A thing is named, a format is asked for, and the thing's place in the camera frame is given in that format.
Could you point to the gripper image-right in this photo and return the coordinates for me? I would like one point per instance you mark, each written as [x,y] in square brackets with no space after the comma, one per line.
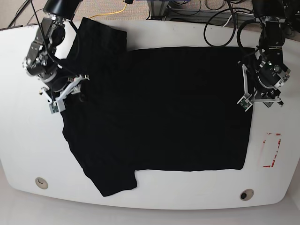
[263,85]

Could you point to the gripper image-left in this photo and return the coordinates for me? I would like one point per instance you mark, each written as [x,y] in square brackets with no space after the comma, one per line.
[72,87]

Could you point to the black t-shirt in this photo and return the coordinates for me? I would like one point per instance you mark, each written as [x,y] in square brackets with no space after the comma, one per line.
[169,109]

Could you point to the red tape rectangle marking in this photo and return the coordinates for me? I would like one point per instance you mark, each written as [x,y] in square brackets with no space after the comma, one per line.
[270,149]

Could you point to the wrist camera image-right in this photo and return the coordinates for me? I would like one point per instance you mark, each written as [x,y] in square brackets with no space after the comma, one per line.
[245,103]

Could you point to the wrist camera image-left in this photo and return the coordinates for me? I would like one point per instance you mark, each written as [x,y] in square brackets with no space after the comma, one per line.
[57,107]

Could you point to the left table cable grommet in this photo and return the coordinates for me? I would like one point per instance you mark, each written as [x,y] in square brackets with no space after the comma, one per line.
[41,183]

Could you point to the table cable grommet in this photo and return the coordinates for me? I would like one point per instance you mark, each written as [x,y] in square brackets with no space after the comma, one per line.
[246,194]
[41,183]

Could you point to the right table cable grommet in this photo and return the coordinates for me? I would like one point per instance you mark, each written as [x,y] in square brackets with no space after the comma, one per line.
[246,194]

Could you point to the aluminium frame stand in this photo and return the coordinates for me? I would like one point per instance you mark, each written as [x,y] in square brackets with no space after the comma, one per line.
[225,13]

